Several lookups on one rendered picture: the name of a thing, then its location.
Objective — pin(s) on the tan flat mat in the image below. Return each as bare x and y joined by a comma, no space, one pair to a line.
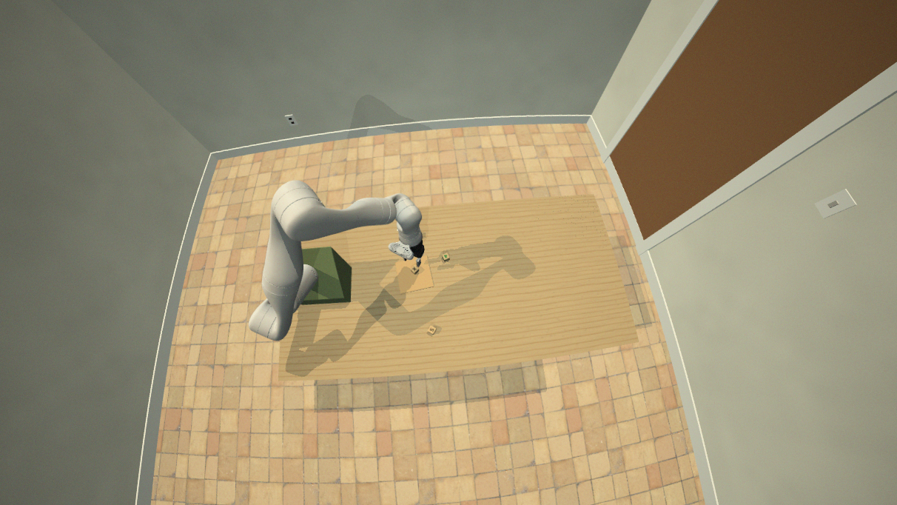
408,281

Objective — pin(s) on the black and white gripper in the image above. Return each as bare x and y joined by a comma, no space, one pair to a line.
409,248

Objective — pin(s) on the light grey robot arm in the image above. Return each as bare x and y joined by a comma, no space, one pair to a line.
297,214

